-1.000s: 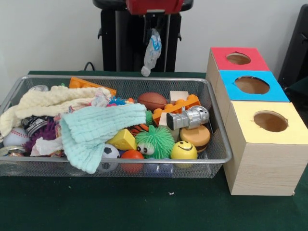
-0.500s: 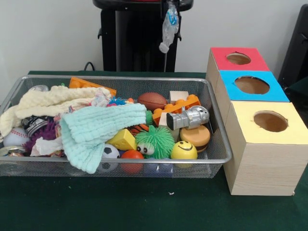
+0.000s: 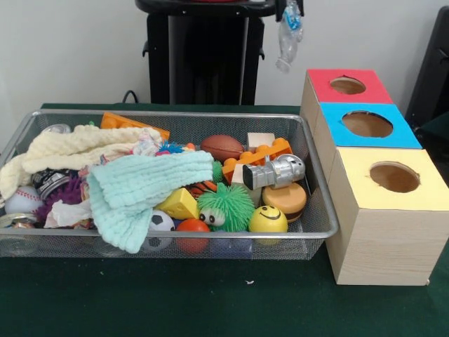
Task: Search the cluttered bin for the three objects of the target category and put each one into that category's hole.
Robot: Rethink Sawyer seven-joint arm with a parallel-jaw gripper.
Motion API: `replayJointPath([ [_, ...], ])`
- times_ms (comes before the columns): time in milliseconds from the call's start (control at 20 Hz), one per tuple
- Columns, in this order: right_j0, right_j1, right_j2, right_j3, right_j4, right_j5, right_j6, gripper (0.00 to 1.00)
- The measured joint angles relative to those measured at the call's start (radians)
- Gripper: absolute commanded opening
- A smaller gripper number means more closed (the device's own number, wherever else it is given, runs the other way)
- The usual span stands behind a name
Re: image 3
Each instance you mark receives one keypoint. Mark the yellow cheese wedge toy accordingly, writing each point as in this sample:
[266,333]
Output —
[180,205]

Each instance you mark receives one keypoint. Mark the brown toy football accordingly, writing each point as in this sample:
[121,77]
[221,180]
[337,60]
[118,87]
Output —
[222,147]

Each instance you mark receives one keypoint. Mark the colourful polka dot cloth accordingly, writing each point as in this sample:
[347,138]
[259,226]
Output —
[66,214]

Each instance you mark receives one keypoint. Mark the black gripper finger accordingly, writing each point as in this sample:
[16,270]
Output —
[300,7]
[280,12]

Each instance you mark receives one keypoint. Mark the cream waffle cloth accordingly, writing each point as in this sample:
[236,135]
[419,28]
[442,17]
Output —
[70,144]

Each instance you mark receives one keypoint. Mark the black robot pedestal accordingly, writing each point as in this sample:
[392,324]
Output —
[196,52]

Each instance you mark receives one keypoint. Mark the green spiky toy with eyes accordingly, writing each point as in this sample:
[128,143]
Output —
[231,203]

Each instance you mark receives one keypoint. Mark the small orange building block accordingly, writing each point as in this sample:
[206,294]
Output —
[271,149]

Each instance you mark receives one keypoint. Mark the dark green table cloth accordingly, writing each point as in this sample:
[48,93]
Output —
[210,298]

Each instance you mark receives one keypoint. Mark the wooden box with three holes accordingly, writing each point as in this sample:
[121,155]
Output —
[386,245]

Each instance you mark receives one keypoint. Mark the metal mesh bin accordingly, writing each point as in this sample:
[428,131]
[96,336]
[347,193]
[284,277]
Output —
[298,242]

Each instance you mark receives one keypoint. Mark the toy burger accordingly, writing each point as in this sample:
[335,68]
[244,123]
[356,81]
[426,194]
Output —
[286,200]

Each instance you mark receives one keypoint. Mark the black metal stand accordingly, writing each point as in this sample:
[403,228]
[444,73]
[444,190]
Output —
[431,87]

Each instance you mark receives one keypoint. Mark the mint green waffle cloth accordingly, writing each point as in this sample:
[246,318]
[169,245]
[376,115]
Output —
[140,182]

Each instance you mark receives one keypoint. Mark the yellow smiley ball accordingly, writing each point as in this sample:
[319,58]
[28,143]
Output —
[268,219]

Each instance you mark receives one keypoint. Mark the silver toy camera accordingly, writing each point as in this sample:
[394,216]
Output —
[277,172]

